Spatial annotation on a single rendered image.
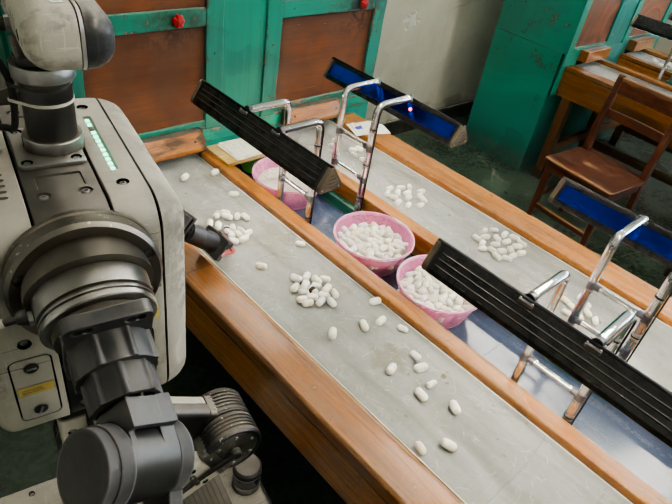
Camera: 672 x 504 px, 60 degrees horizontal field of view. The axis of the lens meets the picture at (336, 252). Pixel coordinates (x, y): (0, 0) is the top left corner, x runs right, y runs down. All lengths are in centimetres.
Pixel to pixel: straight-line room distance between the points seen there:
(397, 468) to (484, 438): 25
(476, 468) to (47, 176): 104
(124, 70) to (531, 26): 284
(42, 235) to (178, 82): 152
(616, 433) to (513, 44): 303
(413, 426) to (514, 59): 321
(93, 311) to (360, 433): 84
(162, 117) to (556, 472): 160
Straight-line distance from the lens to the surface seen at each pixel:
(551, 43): 412
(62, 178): 75
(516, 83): 427
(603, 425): 172
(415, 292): 176
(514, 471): 143
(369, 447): 132
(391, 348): 156
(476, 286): 127
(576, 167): 353
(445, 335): 160
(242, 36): 220
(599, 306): 198
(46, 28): 66
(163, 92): 210
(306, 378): 141
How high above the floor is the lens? 183
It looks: 37 degrees down
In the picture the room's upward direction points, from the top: 10 degrees clockwise
